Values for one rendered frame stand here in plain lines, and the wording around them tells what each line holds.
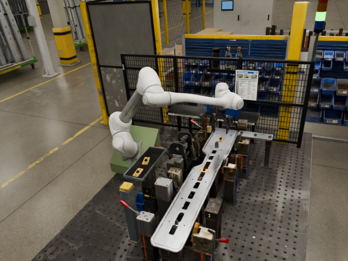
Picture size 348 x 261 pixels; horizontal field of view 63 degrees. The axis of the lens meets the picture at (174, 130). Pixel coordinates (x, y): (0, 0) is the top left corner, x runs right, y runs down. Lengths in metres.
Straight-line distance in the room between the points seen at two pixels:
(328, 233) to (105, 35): 3.79
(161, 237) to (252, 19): 7.55
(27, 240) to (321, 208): 3.04
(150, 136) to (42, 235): 1.58
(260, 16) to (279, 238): 7.12
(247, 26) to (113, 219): 7.26
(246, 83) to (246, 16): 5.94
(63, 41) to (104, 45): 4.85
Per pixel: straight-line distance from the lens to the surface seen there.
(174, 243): 1.64
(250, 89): 2.83
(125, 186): 1.78
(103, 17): 4.59
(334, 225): 3.35
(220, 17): 8.84
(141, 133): 2.60
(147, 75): 2.05
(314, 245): 3.11
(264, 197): 2.39
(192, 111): 2.91
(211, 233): 1.60
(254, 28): 8.67
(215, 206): 1.79
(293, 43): 2.71
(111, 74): 4.79
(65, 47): 9.51
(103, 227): 2.23
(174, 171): 1.98
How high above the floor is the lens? 2.26
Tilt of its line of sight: 28 degrees down
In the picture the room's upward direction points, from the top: 4 degrees counter-clockwise
